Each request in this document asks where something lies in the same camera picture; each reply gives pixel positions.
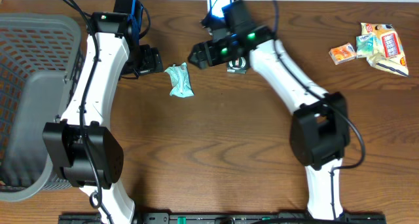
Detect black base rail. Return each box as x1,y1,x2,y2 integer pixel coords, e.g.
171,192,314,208
58,212,387,224

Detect yellow snack bag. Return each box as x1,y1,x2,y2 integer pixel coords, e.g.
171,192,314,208
361,23,409,77

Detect dark green round-logo box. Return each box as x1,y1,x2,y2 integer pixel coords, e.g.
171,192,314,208
227,57,248,74

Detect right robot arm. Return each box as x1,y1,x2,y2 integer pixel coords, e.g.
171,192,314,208
188,0,350,221

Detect teal tissue pack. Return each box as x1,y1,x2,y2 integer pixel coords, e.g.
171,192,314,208
356,33,374,58

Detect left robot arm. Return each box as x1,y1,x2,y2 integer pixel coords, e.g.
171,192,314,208
43,0,163,223

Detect orange tissue pack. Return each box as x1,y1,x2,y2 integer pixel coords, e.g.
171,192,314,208
329,43,357,65

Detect grey plastic basket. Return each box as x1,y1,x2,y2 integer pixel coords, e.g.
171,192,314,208
1,13,84,202

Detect white barcode scanner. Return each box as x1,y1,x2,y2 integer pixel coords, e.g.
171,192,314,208
207,0,234,19

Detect teal wrapper pack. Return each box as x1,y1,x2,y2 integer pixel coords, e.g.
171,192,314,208
164,62,194,98

